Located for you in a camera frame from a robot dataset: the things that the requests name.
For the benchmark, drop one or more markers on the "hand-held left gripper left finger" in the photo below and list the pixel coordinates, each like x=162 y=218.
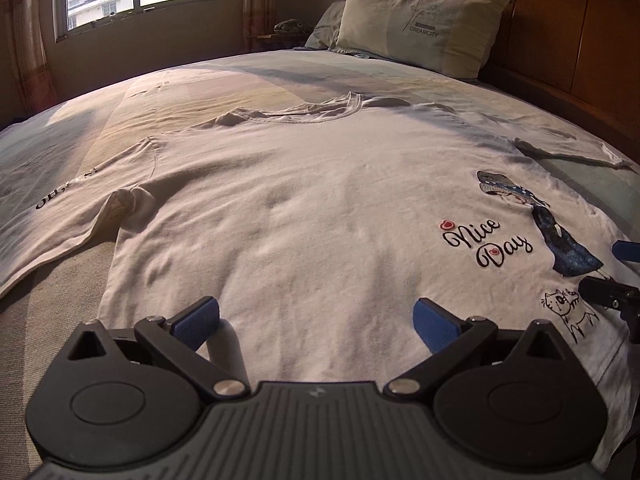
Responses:
x=197 y=320

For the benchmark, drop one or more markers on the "patchwork bed sheet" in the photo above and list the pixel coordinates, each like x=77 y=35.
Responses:
x=60 y=310

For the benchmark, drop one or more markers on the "beige printed pillow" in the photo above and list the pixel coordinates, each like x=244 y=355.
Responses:
x=415 y=20

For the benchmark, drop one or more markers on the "wooden bed headboard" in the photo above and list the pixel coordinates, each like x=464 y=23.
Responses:
x=565 y=25

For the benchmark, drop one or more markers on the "wooden nightstand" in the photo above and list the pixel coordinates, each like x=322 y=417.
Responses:
x=270 y=42

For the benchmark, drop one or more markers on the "pink striped curtain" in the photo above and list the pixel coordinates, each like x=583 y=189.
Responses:
x=256 y=5
x=27 y=35

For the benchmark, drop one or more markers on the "white printed T-shirt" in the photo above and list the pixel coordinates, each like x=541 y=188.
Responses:
x=300 y=200

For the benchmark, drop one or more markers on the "blue-grey pillow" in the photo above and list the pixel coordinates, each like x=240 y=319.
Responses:
x=322 y=30

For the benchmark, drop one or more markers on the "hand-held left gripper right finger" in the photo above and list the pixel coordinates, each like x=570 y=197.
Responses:
x=435 y=325

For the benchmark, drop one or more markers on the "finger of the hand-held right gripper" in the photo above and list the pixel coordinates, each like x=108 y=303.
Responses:
x=607 y=294
x=629 y=251

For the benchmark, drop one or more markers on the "grey cloth bundle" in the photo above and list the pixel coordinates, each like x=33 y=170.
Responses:
x=291 y=26

